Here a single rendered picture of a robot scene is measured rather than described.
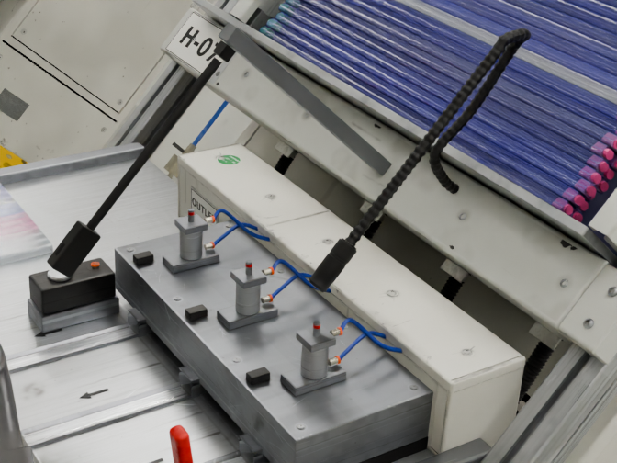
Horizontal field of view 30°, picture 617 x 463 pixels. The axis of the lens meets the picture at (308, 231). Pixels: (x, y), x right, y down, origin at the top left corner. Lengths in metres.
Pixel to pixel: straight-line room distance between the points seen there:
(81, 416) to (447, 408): 0.31
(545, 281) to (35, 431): 0.45
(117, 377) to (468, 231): 0.34
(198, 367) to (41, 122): 1.32
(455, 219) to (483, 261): 0.06
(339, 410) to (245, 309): 0.15
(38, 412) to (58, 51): 1.31
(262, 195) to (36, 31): 1.09
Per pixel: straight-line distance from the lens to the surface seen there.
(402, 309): 1.03
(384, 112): 1.12
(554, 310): 0.96
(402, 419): 0.96
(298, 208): 1.18
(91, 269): 1.14
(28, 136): 2.29
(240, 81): 1.35
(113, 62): 2.31
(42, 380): 1.07
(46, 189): 1.40
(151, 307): 1.09
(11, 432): 0.41
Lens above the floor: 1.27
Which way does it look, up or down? 1 degrees down
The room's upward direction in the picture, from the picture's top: 37 degrees clockwise
